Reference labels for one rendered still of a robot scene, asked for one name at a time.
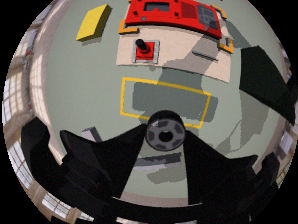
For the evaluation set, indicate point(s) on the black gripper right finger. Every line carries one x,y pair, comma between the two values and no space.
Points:
206,169

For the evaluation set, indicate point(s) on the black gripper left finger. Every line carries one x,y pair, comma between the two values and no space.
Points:
114,157

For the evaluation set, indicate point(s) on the black wheel with grey hub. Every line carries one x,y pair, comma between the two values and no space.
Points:
165,121

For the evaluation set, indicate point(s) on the grey long rectangular bar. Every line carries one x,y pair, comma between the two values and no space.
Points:
158,162

